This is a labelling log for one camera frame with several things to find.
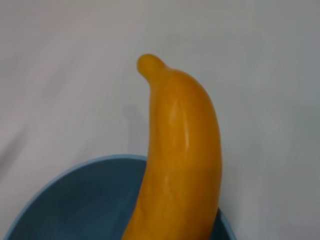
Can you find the yellow banana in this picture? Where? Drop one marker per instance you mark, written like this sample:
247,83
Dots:
180,150

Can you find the blue bowl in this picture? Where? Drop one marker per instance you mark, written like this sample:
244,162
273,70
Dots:
75,200

